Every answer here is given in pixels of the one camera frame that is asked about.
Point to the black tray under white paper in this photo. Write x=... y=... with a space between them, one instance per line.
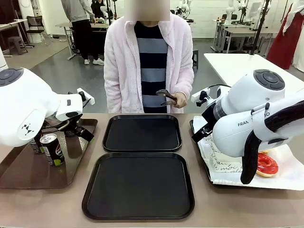
x=209 y=175

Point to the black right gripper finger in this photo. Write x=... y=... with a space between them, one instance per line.
x=199 y=137
x=206 y=130

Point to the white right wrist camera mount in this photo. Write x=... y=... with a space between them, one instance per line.
x=200 y=93

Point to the person in black clothes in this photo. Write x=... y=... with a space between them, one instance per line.
x=97 y=8

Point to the white background desk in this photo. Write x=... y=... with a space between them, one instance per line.
x=240 y=31

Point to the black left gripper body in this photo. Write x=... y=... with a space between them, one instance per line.
x=73 y=127

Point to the metal serving tongs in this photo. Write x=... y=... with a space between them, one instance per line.
x=166 y=97

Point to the person's left forearm pink sleeve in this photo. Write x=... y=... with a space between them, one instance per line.
x=185 y=80

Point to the black pole stand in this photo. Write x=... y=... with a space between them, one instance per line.
x=260 y=26

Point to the dark plastic stool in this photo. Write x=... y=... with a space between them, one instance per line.
x=17 y=44

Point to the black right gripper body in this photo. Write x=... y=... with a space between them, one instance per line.
x=208 y=116

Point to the white paper sheet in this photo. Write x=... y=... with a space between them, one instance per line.
x=289 y=171

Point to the yellow glazed donut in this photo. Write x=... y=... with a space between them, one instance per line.
x=264 y=152

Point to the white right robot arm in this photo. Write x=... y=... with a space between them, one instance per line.
x=251 y=104

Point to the small black stool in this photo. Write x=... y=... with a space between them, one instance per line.
x=195 y=58

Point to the black pepsi can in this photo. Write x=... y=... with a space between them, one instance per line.
x=36 y=146
x=53 y=149

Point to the grey background table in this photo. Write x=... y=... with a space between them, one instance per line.
x=66 y=25

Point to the person in grey hoodie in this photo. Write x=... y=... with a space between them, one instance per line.
x=82 y=28

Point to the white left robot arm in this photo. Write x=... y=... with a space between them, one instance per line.
x=26 y=107

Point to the person's left hand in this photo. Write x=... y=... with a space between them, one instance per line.
x=181 y=99

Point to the black office chair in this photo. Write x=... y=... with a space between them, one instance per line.
x=35 y=25

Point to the red glazed donut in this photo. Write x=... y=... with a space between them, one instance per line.
x=268 y=166

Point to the black plastic tray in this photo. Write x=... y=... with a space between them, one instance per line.
x=139 y=185
x=142 y=133

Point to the red dress on mannequin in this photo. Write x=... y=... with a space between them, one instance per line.
x=288 y=40

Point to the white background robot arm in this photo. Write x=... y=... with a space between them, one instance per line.
x=230 y=10
x=184 y=8

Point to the person in pink fleece jacket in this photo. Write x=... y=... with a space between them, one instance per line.
x=152 y=59

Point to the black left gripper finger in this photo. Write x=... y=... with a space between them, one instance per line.
x=87 y=136
x=79 y=129

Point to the person's right forearm pink sleeve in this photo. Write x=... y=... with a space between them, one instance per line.
x=112 y=95

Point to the white table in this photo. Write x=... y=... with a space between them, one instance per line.
x=235 y=69

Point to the brown plastic tray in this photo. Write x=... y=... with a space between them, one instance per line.
x=35 y=173

